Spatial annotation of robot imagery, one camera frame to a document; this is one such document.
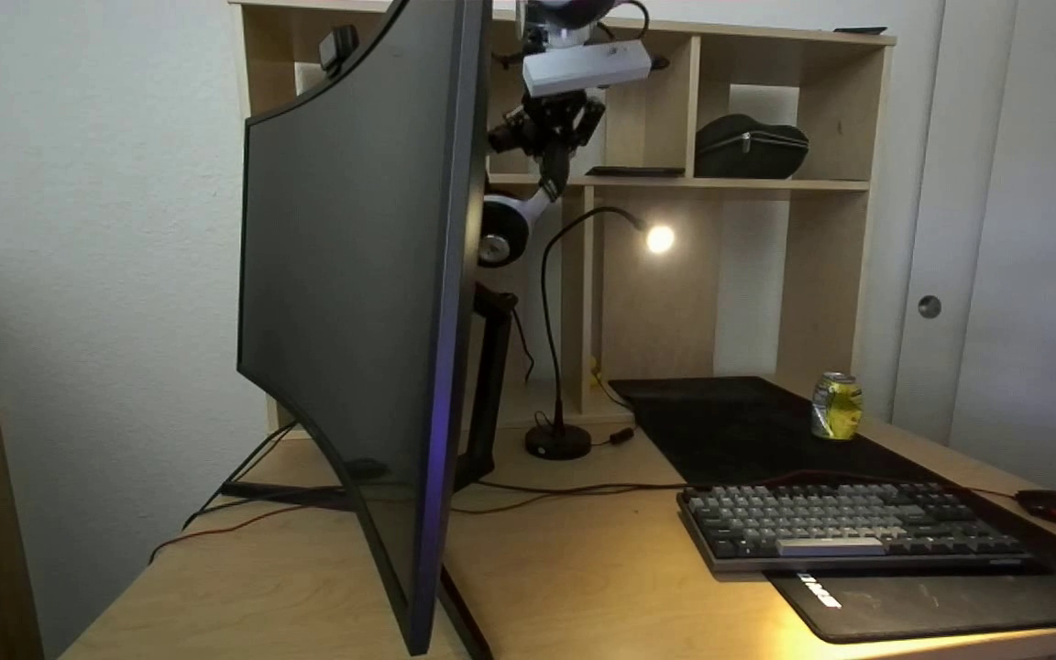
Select black hard carrying case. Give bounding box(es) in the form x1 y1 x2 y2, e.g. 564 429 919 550
693 111 815 184

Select black gooseneck desk lamp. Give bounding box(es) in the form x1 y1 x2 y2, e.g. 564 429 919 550
519 202 680 467

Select dark grey mechanical keyboard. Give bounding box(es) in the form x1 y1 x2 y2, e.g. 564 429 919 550
676 477 1042 579

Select light wooden shelf hutch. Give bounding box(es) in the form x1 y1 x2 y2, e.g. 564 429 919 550
229 0 897 431

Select black power cable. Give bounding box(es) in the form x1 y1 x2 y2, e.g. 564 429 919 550
449 474 693 517

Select yellow drink can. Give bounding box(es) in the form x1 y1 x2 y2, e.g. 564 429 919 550
806 368 867 442

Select flat black device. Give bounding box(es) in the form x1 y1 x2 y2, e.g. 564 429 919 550
581 161 690 184

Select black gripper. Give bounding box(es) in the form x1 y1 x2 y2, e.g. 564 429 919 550
485 90 612 202

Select black webcam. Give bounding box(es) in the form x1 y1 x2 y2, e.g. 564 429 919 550
316 21 361 82

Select white and black headphones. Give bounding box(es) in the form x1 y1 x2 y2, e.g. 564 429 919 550
474 180 556 274

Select black curved monitor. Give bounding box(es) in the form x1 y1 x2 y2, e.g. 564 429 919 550
233 0 498 660

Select black desk mat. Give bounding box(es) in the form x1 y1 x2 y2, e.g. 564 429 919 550
605 375 1056 649

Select black monitor stand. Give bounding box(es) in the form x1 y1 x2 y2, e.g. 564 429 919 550
217 282 519 513

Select white door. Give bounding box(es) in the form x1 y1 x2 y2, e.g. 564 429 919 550
888 0 1056 468

